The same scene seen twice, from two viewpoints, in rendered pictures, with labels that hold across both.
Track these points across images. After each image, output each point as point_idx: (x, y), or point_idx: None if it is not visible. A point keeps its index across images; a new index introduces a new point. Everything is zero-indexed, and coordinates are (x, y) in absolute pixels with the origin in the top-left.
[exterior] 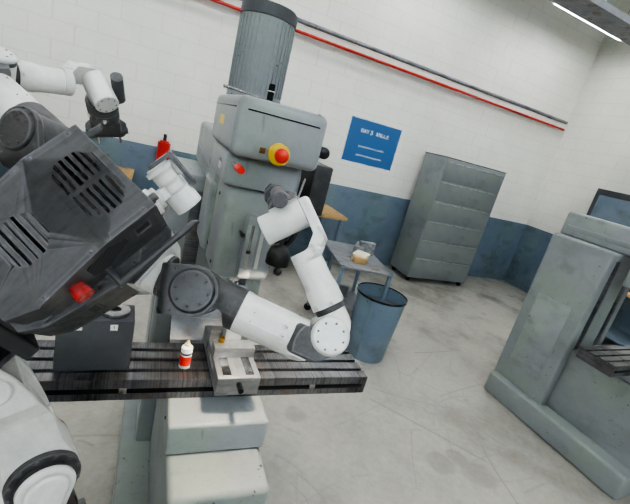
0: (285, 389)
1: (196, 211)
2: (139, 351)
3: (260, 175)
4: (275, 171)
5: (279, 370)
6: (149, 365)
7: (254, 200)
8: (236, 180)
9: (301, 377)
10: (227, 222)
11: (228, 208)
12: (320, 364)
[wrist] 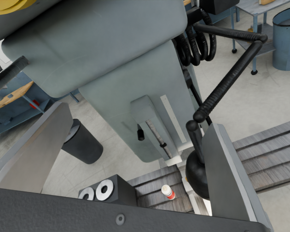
0: (264, 190)
1: None
2: (140, 187)
3: (89, 43)
4: (108, 8)
5: (251, 174)
6: (149, 201)
7: (124, 81)
8: (63, 84)
9: (279, 180)
10: (116, 125)
11: (102, 112)
12: None
